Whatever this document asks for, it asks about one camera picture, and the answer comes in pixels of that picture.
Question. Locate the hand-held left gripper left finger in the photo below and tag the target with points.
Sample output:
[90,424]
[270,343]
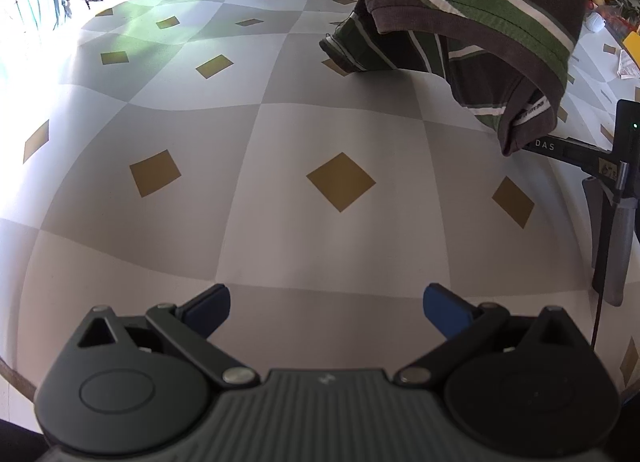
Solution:
[210,311]

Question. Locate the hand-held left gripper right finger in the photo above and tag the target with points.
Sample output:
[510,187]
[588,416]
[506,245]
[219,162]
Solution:
[442,311]

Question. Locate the paper receipt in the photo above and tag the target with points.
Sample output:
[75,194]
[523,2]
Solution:
[627,64]

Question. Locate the yellow board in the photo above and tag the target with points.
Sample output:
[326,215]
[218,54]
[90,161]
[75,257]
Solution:
[634,44]

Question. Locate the white cup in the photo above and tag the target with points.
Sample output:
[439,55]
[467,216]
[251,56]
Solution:
[595,22]

